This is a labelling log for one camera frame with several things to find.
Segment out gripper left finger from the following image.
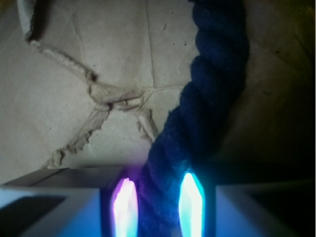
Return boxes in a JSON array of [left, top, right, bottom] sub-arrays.
[[0, 166, 138, 237]]

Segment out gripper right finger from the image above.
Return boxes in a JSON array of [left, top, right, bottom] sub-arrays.
[[178, 162, 316, 237]]

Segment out dark blue twisted rope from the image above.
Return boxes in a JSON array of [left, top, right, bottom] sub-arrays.
[[136, 0, 250, 237]]

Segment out brown paper bag bin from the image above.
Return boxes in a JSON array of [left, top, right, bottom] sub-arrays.
[[0, 0, 316, 183]]

